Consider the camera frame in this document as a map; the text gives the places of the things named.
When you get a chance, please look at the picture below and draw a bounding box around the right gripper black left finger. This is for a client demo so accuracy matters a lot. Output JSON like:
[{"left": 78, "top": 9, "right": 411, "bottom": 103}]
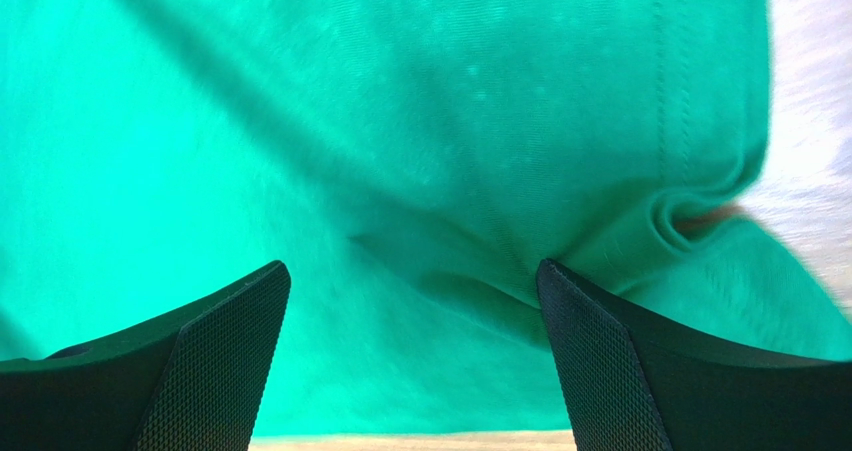
[{"left": 1, "top": 261, "right": 291, "bottom": 451}]

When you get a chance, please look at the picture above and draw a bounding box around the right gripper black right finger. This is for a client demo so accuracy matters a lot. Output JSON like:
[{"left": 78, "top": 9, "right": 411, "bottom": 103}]
[{"left": 536, "top": 260, "right": 851, "bottom": 450}]

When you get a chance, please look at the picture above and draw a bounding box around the green t shirt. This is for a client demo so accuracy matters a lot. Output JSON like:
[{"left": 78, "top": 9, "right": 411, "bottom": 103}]
[{"left": 1, "top": 0, "right": 851, "bottom": 436}]

